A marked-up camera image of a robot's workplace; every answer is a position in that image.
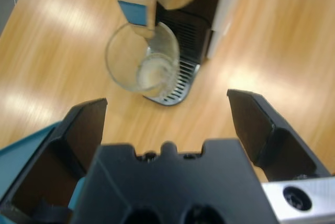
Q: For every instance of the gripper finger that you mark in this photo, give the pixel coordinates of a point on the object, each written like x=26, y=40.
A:
x=52, y=161
x=277, y=145

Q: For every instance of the clear drinking glass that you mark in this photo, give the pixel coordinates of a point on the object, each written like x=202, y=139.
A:
x=157, y=72

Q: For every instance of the white capsule coffee machine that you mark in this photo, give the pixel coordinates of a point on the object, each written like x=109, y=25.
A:
x=183, y=33

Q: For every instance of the teal square plastic tray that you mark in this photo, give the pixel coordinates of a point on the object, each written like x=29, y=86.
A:
x=23, y=143

